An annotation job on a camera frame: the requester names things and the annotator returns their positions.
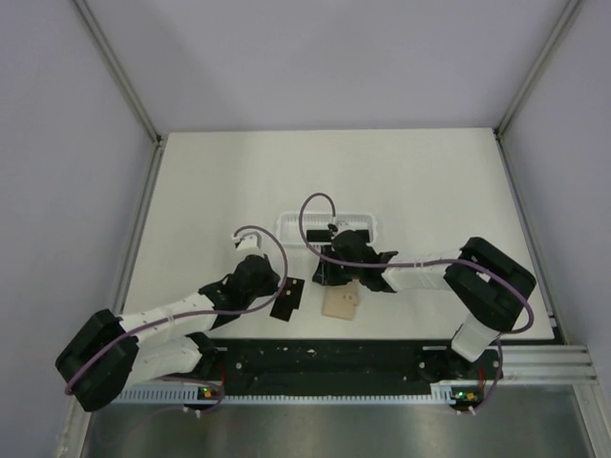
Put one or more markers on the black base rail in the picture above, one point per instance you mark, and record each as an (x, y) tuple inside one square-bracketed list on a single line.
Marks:
[(260, 367)]

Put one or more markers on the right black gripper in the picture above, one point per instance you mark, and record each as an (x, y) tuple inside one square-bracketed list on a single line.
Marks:
[(326, 275)]

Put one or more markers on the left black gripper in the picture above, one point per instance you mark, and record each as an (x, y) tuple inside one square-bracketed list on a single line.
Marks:
[(272, 282)]

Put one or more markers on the left aluminium frame post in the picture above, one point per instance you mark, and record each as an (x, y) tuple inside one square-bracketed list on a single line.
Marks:
[(116, 70)]

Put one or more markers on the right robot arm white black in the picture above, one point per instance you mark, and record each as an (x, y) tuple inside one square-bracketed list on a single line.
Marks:
[(494, 288)]

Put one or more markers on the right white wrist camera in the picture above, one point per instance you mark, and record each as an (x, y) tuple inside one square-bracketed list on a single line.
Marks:
[(336, 227)]

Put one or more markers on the white plastic basket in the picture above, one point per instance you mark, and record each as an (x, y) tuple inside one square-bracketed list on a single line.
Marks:
[(320, 227)]

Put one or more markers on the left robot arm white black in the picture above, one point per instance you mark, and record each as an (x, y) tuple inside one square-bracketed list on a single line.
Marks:
[(113, 352)]

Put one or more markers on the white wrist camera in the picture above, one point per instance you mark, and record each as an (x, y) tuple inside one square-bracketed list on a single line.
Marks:
[(336, 227), (249, 243)]

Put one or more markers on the beige card holder wallet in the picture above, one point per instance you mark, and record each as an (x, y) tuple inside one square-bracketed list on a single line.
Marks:
[(341, 302)]

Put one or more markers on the white slotted cable duct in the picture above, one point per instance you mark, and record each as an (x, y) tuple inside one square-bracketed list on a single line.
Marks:
[(167, 394)]

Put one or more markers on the right aluminium frame post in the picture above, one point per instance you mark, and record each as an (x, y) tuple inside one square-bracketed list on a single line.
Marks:
[(554, 39)]

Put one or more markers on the aluminium frame post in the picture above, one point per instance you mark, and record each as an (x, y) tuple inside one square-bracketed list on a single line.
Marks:
[(554, 39), (116, 70)]

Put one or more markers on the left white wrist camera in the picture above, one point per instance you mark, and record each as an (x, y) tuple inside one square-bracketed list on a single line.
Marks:
[(249, 243)]

